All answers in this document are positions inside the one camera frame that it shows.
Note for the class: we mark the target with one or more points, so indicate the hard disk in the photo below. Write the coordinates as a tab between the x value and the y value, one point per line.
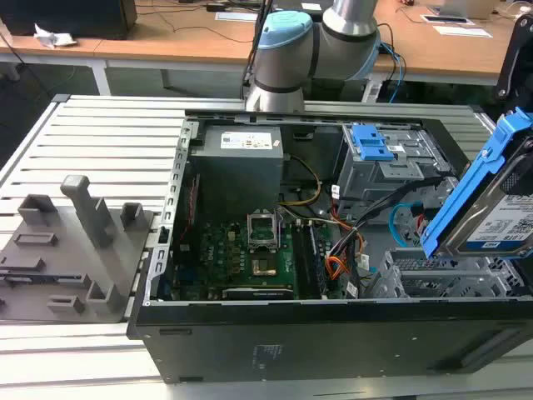
466	208

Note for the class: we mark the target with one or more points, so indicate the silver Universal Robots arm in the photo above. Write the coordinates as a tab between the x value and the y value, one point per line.
287	54

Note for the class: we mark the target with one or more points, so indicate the grey metal disk bay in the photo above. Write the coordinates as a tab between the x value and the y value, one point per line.
441	279

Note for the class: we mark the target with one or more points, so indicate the white paper sheet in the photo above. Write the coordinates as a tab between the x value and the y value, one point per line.
462	31

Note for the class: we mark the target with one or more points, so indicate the blue plastic cage latch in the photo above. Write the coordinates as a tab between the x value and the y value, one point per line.
371	143

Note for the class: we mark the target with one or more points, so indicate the grey metal drive cage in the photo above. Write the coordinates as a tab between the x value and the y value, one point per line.
375	179

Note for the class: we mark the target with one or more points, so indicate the black RAM sticks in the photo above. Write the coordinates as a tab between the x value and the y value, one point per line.
306	262

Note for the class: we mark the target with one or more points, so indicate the grey power supply unit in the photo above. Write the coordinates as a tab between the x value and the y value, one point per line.
237	175

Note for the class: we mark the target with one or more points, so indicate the wooden desk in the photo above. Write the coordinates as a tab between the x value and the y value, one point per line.
187	37

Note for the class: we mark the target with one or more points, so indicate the CPU socket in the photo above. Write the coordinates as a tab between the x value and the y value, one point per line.
265	266

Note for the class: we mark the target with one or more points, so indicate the green motherboard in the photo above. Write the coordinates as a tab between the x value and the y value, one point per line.
233	258

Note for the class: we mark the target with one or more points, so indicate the black graphics card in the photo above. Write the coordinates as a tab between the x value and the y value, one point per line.
258	293

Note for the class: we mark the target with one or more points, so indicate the black open PC case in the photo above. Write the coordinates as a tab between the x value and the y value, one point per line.
291	346

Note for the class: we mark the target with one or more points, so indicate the black computer box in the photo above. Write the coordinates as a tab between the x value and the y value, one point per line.
66	16

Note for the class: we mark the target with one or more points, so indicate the crumpled white paper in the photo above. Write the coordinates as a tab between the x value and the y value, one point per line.
52	36

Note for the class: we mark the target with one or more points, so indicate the grey parts rack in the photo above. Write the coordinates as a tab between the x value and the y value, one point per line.
62	271

